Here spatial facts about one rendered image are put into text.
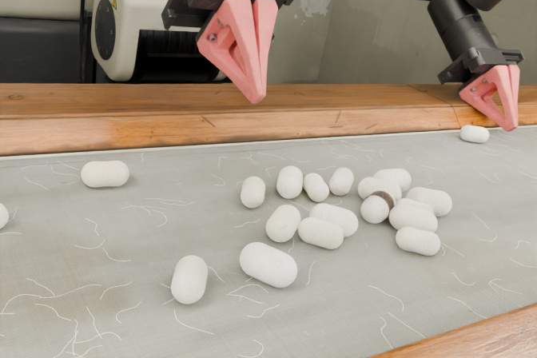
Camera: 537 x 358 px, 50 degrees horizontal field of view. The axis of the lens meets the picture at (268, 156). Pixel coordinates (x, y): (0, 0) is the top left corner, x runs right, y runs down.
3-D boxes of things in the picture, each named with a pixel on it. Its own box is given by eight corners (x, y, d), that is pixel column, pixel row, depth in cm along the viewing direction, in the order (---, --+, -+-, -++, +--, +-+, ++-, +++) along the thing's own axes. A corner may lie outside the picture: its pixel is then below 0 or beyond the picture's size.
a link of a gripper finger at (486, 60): (546, 115, 71) (511, 52, 75) (510, 117, 68) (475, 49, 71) (503, 141, 77) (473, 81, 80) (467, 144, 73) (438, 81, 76)
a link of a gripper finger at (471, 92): (557, 114, 73) (523, 52, 76) (523, 116, 69) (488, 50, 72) (515, 141, 78) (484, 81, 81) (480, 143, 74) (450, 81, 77)
